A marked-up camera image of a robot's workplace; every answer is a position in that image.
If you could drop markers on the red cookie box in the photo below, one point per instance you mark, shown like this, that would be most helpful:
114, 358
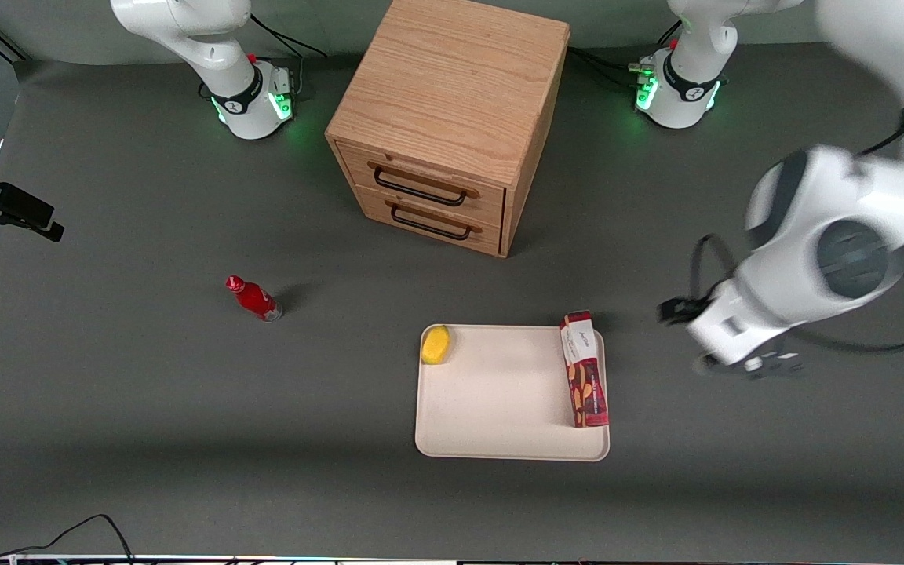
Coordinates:
585, 377

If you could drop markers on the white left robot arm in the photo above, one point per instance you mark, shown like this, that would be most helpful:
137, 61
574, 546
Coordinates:
805, 243

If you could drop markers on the beige plastic tray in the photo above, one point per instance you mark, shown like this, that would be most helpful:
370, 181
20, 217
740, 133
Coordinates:
499, 400

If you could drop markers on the wooden drawer front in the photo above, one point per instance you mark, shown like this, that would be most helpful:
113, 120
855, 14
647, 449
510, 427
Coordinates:
491, 239
491, 204

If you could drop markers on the red soda bottle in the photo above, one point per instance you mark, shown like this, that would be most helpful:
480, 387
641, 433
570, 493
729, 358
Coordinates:
256, 299

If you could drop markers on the yellow lemon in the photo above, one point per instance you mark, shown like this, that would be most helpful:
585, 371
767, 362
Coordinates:
435, 344

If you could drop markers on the wooden two-drawer cabinet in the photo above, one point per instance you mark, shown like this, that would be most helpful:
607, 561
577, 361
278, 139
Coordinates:
452, 86

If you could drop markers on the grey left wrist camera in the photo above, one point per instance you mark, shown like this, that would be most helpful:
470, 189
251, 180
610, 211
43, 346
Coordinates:
758, 367

